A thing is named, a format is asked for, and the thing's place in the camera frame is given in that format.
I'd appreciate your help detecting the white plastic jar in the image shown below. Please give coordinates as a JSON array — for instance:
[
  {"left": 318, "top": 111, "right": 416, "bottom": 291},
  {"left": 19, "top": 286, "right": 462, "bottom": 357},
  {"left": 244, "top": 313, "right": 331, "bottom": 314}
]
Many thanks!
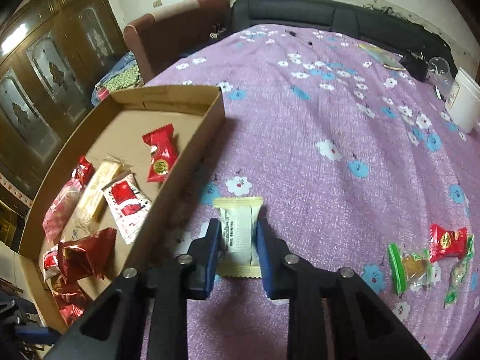
[{"left": 445, "top": 67, "right": 480, "bottom": 133}]

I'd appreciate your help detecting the red candy bar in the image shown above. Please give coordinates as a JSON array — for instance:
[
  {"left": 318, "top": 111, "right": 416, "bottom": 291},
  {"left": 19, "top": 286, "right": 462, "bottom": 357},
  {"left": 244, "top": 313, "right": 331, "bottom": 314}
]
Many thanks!
[{"left": 430, "top": 223, "right": 468, "bottom": 263}]

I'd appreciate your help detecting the clear green-edged cake packet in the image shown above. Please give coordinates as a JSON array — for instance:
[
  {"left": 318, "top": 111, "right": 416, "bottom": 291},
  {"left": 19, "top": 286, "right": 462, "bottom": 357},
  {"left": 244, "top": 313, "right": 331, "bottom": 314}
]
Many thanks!
[{"left": 387, "top": 243, "right": 434, "bottom": 295}]

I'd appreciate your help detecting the pink checkered snack packet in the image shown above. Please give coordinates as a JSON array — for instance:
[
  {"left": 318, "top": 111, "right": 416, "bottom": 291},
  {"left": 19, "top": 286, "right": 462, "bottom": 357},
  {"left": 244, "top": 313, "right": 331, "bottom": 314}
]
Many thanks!
[{"left": 42, "top": 178, "right": 83, "bottom": 242}]

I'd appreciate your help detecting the green patterned booklet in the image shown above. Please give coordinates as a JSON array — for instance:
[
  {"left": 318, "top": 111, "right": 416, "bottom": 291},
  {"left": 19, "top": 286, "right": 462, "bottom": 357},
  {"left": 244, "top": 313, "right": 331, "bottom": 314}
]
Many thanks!
[{"left": 359, "top": 44, "right": 406, "bottom": 72}]

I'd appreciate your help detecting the black pen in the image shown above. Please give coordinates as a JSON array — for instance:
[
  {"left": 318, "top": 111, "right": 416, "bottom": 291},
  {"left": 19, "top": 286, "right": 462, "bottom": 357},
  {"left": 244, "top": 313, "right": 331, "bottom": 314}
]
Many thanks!
[{"left": 285, "top": 30, "right": 313, "bottom": 47}]

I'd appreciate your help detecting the brown wooden glass cabinet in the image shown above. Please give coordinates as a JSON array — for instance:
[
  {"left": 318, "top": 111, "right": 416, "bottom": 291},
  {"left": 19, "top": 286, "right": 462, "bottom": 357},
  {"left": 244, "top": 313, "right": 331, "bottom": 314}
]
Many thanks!
[{"left": 0, "top": 0, "right": 129, "bottom": 211}]

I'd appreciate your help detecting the shiny red foil snack bag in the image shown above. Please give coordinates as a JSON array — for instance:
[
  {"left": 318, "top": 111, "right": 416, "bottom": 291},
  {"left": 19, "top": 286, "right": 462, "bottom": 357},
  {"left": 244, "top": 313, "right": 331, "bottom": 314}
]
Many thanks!
[{"left": 58, "top": 228, "right": 116, "bottom": 284}]

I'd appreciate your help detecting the green twist-wrapped candy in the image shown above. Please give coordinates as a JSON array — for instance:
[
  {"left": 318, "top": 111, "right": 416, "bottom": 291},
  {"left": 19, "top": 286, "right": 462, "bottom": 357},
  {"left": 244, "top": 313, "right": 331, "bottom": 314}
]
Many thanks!
[{"left": 443, "top": 235, "right": 475, "bottom": 309}]

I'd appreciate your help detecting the white red sachet packet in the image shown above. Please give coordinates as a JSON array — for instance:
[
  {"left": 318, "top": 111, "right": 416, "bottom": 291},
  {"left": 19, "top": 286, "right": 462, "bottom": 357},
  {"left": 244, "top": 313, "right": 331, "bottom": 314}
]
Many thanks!
[{"left": 102, "top": 171, "right": 152, "bottom": 245}]

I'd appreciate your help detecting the cream white snack packet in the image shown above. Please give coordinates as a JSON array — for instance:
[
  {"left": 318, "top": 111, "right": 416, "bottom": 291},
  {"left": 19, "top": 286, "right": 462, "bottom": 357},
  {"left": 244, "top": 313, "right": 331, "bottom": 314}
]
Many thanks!
[{"left": 213, "top": 197, "right": 264, "bottom": 279}]

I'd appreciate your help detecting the clear glass cup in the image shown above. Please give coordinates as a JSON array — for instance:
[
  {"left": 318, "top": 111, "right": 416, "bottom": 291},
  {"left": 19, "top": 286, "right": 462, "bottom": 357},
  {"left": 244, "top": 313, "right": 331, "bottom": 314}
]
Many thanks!
[{"left": 428, "top": 57, "right": 453, "bottom": 98}]

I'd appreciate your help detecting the black leather sofa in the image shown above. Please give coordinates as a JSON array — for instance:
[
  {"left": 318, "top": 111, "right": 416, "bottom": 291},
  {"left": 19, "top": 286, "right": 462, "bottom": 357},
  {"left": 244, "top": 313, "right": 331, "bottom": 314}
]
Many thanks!
[{"left": 231, "top": 0, "right": 458, "bottom": 75}]

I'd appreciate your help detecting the brown cardboard tray box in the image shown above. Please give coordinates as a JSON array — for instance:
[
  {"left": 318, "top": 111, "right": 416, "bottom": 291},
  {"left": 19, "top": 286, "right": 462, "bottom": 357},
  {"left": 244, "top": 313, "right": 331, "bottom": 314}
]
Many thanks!
[{"left": 19, "top": 85, "right": 225, "bottom": 333}]

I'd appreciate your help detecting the yellow biscuit bar packet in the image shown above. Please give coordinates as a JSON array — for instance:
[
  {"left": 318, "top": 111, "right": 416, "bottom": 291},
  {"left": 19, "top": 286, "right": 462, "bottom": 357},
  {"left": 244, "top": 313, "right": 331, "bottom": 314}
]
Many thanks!
[{"left": 72, "top": 157, "right": 124, "bottom": 228}]

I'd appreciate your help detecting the small red foil candy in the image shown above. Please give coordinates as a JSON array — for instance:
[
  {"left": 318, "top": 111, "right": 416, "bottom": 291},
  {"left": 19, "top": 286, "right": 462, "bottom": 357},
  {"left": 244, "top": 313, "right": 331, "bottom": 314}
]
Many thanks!
[{"left": 50, "top": 275, "right": 91, "bottom": 327}]

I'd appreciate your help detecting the small red candy packet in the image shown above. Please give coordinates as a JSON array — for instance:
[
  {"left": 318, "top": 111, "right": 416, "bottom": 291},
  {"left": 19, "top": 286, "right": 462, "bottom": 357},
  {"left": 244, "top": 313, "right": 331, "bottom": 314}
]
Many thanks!
[{"left": 142, "top": 124, "right": 178, "bottom": 183}]

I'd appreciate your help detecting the small black pouch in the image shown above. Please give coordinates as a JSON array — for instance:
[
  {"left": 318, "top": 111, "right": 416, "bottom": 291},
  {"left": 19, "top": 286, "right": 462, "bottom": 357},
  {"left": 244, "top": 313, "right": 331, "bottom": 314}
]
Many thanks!
[{"left": 400, "top": 52, "right": 429, "bottom": 82}]

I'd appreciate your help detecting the purple floral tablecloth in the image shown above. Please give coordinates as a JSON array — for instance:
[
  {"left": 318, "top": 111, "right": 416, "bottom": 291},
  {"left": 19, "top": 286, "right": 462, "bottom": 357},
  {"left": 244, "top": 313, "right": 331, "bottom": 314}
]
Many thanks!
[{"left": 152, "top": 24, "right": 479, "bottom": 359}]

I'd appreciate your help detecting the maroon armchair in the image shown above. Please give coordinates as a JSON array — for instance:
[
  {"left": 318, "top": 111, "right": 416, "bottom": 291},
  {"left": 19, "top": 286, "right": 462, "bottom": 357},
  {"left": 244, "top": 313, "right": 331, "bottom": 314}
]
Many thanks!
[{"left": 124, "top": 0, "right": 230, "bottom": 82}]

